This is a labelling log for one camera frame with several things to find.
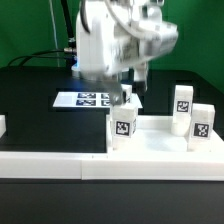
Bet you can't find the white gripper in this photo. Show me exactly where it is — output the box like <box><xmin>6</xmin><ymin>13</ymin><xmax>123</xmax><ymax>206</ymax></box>
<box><xmin>100</xmin><ymin>6</ymin><xmax>178</xmax><ymax>106</ymax></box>

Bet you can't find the white square table top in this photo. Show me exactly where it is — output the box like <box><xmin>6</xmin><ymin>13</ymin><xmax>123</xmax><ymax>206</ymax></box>
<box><xmin>106</xmin><ymin>115</ymin><xmax>224</xmax><ymax>157</ymax></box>

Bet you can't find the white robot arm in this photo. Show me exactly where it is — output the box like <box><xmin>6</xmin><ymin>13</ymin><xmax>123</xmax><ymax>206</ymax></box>
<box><xmin>72</xmin><ymin>0</ymin><xmax>178</xmax><ymax>105</ymax></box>

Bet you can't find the white marker sheet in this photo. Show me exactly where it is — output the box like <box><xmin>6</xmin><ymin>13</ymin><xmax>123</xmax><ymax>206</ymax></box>
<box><xmin>53</xmin><ymin>92</ymin><xmax>110</xmax><ymax>108</ymax></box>

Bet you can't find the white U-shaped fence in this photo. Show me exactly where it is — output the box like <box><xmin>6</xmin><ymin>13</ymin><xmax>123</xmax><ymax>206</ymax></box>
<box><xmin>0</xmin><ymin>114</ymin><xmax>224</xmax><ymax>181</ymax></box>

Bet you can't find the black cable bundle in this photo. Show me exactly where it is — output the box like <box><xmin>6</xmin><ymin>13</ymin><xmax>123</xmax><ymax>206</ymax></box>
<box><xmin>7</xmin><ymin>0</ymin><xmax>78</xmax><ymax>68</ymax></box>

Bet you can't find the white thin cable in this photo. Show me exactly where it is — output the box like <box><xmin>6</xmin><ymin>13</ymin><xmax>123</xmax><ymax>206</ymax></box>
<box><xmin>48</xmin><ymin>0</ymin><xmax>61</xmax><ymax>68</ymax></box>

